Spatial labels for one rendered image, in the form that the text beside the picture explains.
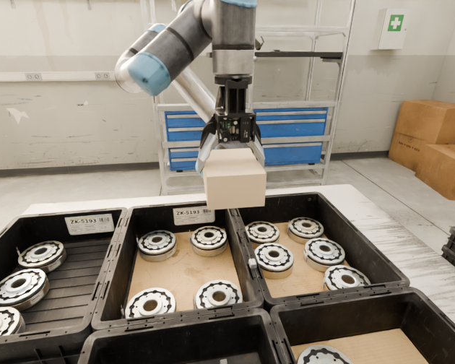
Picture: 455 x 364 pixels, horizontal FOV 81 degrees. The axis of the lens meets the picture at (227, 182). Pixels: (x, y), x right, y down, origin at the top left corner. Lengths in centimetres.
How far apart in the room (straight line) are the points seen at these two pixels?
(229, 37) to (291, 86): 304
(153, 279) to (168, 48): 52
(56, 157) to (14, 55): 112
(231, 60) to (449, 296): 89
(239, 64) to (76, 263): 65
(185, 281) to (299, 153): 225
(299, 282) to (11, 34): 349
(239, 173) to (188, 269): 32
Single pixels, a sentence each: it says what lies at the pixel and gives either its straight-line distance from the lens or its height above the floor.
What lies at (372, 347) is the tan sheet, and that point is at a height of 83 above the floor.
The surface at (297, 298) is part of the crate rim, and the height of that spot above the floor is 93.
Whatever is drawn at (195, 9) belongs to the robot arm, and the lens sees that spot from 58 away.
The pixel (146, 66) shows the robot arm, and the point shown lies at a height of 132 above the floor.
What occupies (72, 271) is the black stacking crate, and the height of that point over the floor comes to 83.
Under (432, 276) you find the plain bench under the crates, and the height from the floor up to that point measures 70.
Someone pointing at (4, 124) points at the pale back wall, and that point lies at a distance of 393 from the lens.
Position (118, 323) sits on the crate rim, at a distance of 54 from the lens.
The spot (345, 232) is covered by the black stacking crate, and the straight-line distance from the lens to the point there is 80.
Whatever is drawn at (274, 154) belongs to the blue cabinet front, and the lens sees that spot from 271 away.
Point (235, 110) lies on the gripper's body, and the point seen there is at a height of 124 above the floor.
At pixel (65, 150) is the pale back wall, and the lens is 375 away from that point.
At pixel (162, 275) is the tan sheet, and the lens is 73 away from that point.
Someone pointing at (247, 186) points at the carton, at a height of 109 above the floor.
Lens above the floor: 133
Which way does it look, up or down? 26 degrees down
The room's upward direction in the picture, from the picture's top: straight up
